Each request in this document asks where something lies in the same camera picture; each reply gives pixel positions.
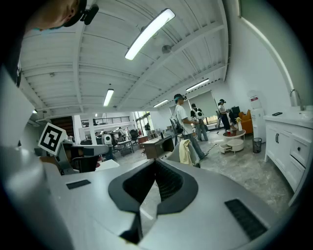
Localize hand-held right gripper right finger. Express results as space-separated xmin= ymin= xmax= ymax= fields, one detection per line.
xmin=140 ymin=158 xmax=278 ymax=250

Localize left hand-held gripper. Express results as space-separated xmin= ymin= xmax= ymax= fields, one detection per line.
xmin=38 ymin=122 xmax=110 ymax=175

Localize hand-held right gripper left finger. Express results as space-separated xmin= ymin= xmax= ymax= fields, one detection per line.
xmin=62 ymin=158 xmax=157 ymax=250

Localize grey chair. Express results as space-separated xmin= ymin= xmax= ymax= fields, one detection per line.
xmin=165 ymin=143 xmax=201 ymax=168

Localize pale yellow clothes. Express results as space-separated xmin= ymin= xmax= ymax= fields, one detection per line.
xmin=179 ymin=139 xmax=197 ymax=166

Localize dark brown wooden desk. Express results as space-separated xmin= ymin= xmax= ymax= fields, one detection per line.
xmin=141 ymin=135 xmax=175 ymax=160

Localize round white coffee table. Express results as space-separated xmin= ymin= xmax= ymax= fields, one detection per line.
xmin=219 ymin=128 xmax=246 ymax=155

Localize black mesh waste bin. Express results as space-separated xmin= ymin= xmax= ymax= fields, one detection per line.
xmin=252 ymin=137 xmax=263 ymax=154

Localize orange armchair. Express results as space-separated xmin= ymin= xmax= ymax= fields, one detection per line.
xmin=238 ymin=109 xmax=254 ymax=135

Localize white water dispenser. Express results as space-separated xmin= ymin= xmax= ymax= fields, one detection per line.
xmin=246 ymin=89 xmax=267 ymax=144

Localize white cabinet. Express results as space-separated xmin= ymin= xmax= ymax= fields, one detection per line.
xmin=263 ymin=111 xmax=313 ymax=194

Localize person's black printed t-shirt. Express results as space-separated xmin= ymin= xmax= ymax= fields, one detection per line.
xmin=3 ymin=34 xmax=23 ymax=88

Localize chrome faucet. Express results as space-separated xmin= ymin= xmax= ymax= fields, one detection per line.
xmin=290 ymin=89 xmax=305 ymax=111

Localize person's head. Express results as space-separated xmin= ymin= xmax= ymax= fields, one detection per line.
xmin=24 ymin=0 xmax=83 ymax=31

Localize black head-worn camera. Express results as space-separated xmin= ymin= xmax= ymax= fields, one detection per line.
xmin=63 ymin=0 xmax=100 ymax=27

